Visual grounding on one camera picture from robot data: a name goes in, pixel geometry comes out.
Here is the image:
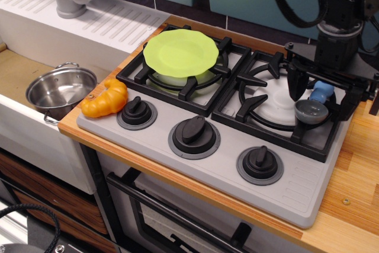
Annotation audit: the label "black stove knob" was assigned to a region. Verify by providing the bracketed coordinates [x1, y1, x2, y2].
[236, 146, 284, 186]
[117, 96, 158, 131]
[168, 116, 221, 160]

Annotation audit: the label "grey spoon with blue handle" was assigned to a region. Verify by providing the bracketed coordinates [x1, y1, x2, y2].
[294, 81, 335, 125]

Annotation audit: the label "black left stove knob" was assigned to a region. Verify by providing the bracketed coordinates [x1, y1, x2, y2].
[117, 96, 158, 131]

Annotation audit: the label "black left burner grate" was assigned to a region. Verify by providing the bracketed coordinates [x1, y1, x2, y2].
[116, 25, 252, 117]

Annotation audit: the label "wooden drawer fronts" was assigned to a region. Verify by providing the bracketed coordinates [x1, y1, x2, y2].
[1, 149, 117, 252]

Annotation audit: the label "orange plastic croissant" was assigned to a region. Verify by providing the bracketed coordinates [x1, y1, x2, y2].
[81, 79, 128, 118]

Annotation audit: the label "black oven door handle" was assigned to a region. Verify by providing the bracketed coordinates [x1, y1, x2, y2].
[106, 172, 251, 252]

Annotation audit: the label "lime green plastic plate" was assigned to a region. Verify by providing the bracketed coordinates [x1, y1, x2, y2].
[143, 28, 219, 78]

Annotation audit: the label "grey toy stove top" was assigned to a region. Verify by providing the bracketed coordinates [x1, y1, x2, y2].
[77, 76, 349, 228]

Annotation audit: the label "black braided cable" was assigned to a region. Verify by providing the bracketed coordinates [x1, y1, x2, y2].
[0, 203, 61, 253]

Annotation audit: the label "black middle stove knob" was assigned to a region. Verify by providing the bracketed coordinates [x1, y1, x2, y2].
[168, 116, 221, 160]

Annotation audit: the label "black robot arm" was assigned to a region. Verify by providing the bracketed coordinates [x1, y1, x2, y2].
[285, 0, 378, 121]

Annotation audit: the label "white toy sink unit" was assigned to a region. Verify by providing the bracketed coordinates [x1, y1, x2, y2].
[1, 0, 169, 194]

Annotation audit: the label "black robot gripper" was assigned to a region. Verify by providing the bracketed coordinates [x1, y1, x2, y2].
[285, 29, 378, 121]

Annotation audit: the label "toy oven door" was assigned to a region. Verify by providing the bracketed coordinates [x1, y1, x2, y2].
[106, 168, 303, 252]

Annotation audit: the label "black right stove knob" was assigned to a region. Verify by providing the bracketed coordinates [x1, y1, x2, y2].
[236, 146, 284, 186]

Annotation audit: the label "stainless steel pot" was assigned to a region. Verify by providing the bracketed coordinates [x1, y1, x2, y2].
[25, 62, 97, 124]

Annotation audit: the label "black burner grate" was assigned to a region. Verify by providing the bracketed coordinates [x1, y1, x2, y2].
[116, 25, 252, 117]
[211, 52, 345, 162]

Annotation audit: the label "black right burner grate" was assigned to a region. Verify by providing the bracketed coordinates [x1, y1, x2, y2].
[211, 52, 345, 162]

